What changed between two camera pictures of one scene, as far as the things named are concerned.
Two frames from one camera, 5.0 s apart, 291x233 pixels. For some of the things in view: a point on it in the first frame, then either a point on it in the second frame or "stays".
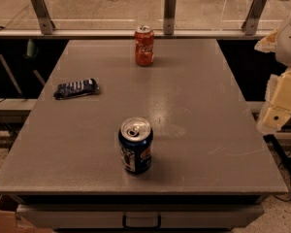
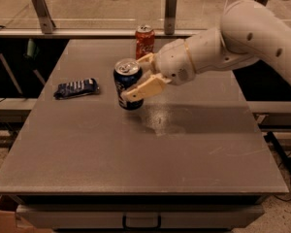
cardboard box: (7, 221) stays
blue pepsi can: (136, 140) to (127, 74)
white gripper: (290, 46) to (174, 63)
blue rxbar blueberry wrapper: (76, 88) stays
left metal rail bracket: (40, 7) stays
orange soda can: (145, 46) stays
